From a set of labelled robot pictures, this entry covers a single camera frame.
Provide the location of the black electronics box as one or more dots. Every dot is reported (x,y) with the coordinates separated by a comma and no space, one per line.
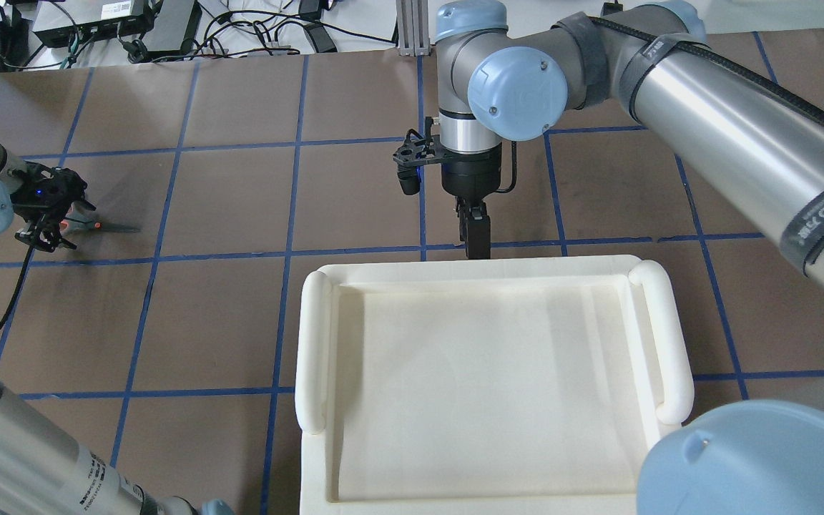
(58,24)

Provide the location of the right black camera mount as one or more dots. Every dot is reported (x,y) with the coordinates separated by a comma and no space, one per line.
(418,150)

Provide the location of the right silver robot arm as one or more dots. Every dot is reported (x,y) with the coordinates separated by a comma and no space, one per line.
(758,144)

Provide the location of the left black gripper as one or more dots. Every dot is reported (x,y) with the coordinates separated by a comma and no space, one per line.
(45,234)

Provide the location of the white plastic tray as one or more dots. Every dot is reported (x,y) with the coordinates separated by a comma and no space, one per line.
(486,386)

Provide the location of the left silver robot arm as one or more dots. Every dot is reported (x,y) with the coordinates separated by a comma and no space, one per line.
(44,470)

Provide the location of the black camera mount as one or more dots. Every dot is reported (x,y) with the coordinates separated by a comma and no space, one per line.
(50,183)
(418,150)

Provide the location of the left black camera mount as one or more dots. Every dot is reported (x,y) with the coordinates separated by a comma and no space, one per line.
(50,183)

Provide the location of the grey orange scissors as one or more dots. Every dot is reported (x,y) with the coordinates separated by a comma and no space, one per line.
(68,225)

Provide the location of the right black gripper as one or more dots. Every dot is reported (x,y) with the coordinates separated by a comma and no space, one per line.
(471,174)

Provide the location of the aluminium frame post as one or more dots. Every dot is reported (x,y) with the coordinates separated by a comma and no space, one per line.
(412,29)

